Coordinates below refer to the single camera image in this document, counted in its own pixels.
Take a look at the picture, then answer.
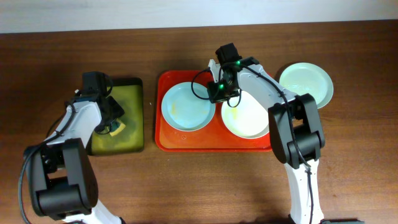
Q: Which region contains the white plate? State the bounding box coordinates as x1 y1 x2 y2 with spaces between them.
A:
221 91 269 139

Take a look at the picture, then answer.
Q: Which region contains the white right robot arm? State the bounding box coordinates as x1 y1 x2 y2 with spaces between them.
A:
207 43 325 223

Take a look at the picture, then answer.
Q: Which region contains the light blue plate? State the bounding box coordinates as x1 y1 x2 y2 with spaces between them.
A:
160 82 216 131

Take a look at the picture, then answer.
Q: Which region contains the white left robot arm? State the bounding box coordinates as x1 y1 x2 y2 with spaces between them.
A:
18 72 124 223

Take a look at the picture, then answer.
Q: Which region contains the light green plate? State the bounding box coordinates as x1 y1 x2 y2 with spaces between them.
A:
279 62 334 108

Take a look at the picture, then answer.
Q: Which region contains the black tray with yellow liquid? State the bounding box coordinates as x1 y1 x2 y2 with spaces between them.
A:
86 78 144 156

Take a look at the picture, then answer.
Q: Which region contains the green and yellow sponge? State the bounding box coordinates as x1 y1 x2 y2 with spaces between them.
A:
109 119 126 136

